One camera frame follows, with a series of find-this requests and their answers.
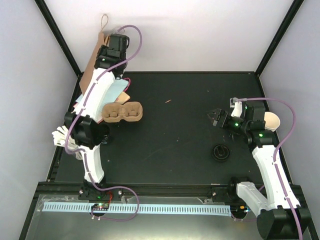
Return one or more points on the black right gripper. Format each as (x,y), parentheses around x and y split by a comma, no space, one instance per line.
(218,117)

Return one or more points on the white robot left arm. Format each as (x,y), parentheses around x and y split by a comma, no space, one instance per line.
(84,132)

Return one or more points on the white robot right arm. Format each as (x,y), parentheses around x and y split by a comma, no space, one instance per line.
(279,214)

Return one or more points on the black coffee cup lid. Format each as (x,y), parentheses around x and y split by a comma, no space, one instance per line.
(220,153)

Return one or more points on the right paper cup stack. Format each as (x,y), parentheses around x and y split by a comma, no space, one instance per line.
(272,121)

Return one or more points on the small brown paper bag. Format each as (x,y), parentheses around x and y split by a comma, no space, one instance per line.
(122,98)

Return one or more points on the brown pulp cup carrier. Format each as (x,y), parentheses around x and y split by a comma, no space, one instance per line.
(115,112)

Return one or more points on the light blue paper bag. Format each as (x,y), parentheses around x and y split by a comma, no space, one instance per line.
(116,88)

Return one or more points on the white plastic cutlery bundle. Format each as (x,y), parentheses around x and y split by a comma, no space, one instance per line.
(59,138)

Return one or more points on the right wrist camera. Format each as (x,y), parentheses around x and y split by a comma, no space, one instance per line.
(237,107)

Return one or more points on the black aluminium rail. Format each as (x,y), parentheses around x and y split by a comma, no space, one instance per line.
(216,192)

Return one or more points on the light blue cable duct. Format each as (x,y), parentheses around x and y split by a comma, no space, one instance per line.
(121,208)

